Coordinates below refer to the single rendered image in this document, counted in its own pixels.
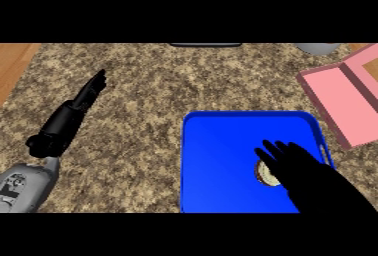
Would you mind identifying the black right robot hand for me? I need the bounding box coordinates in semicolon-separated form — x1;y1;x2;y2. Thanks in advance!
252;139;378;214

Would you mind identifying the cupcake with pale frosting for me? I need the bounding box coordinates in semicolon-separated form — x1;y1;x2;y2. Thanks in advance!
252;159;283;188

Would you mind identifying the blue plastic tray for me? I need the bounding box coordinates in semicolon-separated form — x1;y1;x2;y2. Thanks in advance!
178;110;336;214

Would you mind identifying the pink cardboard box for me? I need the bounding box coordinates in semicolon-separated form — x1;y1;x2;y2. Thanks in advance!
295;43;378;151

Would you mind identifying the grey round container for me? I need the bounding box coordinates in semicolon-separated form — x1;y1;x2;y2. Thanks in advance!
293;42;342;55

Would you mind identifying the dark flat appliance edge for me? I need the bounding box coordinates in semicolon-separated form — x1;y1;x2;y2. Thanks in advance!
168;42;243;48

